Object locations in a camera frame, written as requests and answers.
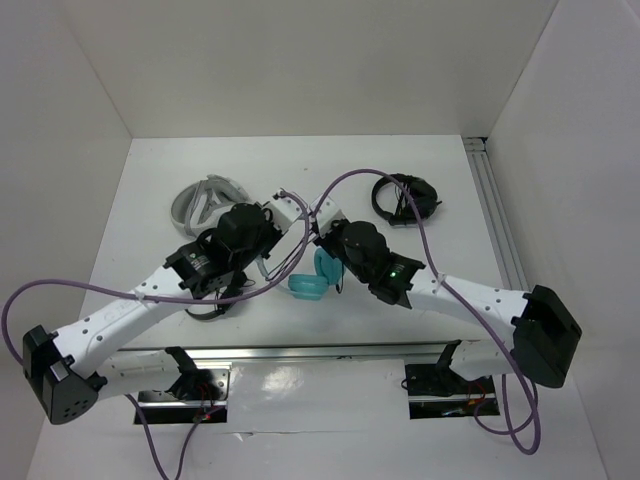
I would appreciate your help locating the black over-ear headphones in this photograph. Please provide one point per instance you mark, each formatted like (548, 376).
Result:
(416, 200)

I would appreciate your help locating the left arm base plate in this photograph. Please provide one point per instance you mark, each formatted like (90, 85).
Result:
(206, 402)

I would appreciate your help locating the small black grey headphones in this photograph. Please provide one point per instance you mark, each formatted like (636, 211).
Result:
(209, 313)

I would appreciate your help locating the teal cat-ear headphones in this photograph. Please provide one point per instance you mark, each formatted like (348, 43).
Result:
(311, 287)

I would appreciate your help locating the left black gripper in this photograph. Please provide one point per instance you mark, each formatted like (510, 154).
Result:
(275, 234)

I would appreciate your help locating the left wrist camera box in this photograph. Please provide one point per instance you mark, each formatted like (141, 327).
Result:
(284, 209)

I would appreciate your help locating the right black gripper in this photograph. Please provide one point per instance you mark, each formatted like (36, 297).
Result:
(325, 241)

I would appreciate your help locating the aluminium side rail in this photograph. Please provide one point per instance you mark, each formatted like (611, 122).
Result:
(502, 240)

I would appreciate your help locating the aluminium front rail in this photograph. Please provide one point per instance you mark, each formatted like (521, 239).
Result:
(412, 352)

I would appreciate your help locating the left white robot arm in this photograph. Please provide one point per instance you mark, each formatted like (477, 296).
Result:
(80, 364)

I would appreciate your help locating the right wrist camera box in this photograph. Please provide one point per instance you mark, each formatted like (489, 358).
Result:
(323, 214)

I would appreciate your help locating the white grey gaming headset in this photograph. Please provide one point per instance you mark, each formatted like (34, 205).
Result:
(199, 206)

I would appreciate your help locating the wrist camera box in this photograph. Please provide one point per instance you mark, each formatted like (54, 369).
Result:
(323, 214)
(284, 209)

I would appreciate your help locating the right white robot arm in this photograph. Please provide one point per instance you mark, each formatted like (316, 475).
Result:
(531, 333)

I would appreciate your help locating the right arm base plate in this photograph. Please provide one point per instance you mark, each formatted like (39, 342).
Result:
(435, 394)

